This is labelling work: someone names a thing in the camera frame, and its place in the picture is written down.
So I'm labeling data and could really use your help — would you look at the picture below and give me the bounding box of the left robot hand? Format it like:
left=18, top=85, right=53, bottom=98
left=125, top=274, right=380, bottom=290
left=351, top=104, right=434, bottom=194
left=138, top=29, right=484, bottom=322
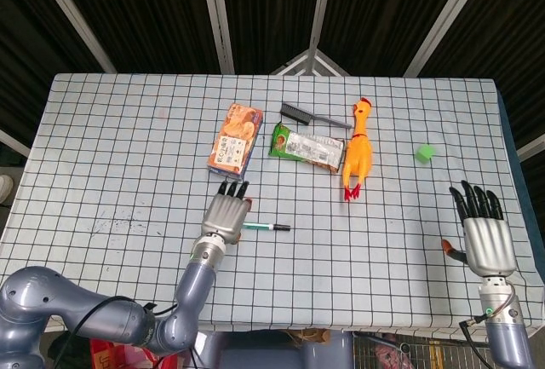
left=199, top=180, right=253, bottom=245

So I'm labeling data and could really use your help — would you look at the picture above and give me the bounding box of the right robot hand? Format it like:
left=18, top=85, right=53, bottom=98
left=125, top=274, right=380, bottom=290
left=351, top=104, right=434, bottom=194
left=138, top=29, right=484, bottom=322
left=441, top=180, right=519, bottom=279

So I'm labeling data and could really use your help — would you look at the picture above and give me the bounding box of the orange biscuit box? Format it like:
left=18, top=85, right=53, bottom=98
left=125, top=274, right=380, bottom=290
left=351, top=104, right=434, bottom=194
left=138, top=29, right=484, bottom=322
left=207, top=102, right=264, bottom=182

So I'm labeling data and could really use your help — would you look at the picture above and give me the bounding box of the green snack packet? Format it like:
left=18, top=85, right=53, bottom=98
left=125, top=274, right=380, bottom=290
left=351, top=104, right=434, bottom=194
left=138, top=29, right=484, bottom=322
left=267, top=121, right=345, bottom=173

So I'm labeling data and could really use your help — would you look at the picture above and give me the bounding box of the green cube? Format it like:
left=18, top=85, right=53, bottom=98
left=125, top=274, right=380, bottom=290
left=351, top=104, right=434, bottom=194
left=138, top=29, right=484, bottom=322
left=415, top=143, right=436, bottom=164

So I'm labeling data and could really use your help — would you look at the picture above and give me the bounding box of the white checkered tablecloth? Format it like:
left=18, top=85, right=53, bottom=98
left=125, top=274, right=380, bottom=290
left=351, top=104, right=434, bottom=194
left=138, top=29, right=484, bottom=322
left=0, top=72, right=545, bottom=340

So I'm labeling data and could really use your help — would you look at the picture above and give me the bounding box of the grey comb brush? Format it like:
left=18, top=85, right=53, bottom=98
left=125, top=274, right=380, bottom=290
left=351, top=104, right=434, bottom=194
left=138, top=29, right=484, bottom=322
left=279, top=102, right=353, bottom=130

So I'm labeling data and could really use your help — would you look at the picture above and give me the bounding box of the blue grey chair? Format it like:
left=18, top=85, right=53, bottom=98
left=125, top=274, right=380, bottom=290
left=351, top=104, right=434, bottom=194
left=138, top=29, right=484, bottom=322
left=195, top=329, right=354, bottom=369

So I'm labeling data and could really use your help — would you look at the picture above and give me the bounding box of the yellow rubber chicken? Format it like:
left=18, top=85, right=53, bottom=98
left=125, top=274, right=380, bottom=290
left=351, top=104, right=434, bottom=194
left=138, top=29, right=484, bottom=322
left=342, top=96, right=375, bottom=203

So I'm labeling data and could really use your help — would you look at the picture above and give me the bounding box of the red plastic bag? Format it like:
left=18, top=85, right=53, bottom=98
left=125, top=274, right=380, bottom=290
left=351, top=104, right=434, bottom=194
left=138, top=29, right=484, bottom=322
left=89, top=338, right=178, bottom=369

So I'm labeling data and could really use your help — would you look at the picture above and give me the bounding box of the black bag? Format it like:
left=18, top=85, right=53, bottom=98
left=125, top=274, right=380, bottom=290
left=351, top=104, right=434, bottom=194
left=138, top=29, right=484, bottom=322
left=49, top=330, right=93, bottom=369

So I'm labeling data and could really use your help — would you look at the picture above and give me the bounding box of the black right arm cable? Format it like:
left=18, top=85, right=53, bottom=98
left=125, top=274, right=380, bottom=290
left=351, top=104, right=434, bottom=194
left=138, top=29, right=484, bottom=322
left=458, top=287, right=512, bottom=369

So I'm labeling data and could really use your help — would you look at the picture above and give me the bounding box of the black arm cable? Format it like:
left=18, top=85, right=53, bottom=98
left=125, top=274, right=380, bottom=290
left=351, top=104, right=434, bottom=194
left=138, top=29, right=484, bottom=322
left=54, top=295, right=178, bottom=369
left=458, top=287, right=512, bottom=369

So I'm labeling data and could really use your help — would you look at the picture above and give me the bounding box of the white metal frame bar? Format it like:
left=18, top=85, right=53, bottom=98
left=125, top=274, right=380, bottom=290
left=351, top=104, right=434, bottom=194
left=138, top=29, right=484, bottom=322
left=517, top=132, right=545, bottom=161
left=0, top=128, right=32, bottom=159

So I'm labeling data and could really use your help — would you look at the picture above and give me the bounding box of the wire mesh basket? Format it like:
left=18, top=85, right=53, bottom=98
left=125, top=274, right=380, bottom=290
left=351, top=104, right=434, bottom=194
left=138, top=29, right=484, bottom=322
left=353, top=331, right=491, bottom=369

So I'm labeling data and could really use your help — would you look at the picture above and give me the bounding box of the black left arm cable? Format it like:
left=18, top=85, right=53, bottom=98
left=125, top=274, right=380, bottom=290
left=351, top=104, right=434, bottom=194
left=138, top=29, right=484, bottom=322
left=54, top=295, right=178, bottom=369

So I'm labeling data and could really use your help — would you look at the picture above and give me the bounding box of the white triangular frame brace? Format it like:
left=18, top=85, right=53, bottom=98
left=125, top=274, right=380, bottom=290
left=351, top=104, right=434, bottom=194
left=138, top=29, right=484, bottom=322
left=270, top=48, right=350, bottom=77

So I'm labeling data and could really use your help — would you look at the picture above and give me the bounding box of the white metal frame post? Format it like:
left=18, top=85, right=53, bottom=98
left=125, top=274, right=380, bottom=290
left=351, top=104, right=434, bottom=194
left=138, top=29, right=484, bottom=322
left=404, top=0, right=497, bottom=77
left=27, top=0, right=118, bottom=74
left=198, top=0, right=236, bottom=74
left=308, top=0, right=337, bottom=53

